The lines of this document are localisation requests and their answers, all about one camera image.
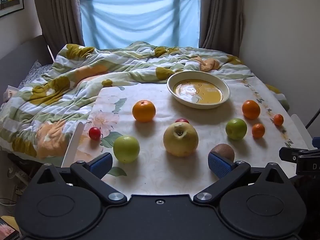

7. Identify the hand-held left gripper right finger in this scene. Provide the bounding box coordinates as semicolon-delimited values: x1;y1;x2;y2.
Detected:
194;152;293;205

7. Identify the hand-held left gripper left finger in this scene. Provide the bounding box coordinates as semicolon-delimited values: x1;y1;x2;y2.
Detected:
32;152;128;205

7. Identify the brown kiwi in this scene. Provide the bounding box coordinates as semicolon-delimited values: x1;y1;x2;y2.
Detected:
210;143;235;163

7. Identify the green apple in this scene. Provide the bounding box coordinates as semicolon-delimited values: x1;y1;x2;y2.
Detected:
225;118;248;141
113;135;140;163

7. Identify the large yellow apple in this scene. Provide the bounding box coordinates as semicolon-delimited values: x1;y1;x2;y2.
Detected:
163;122;199;158

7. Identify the large orange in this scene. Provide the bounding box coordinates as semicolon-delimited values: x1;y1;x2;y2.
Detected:
242;100;261;120
132;100;156;123

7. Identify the white bowl with yellow inside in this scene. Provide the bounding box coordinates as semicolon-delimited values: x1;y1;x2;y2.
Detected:
167;71;230;110

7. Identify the white rounded panel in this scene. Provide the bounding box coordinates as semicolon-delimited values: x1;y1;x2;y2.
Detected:
291;113;313;151

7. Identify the white plank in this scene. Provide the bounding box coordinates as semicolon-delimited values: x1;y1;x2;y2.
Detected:
61;121;87;168

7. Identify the striped floral blanket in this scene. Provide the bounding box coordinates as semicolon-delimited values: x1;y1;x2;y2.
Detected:
0;41;291;159

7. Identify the patterned grey pillow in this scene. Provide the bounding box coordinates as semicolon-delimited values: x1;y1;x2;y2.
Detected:
17;60;54;90

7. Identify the grey headboard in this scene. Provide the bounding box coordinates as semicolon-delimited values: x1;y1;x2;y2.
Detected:
0;34;54;91

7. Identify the light blue window cloth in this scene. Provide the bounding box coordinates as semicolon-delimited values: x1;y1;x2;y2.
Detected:
80;0;201;51

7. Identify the brown curtain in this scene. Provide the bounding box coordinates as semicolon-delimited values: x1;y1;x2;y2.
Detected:
198;0;245;58
32;0;86;53

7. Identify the black cable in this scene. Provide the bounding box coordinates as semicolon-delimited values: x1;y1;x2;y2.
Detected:
306;109;320;128

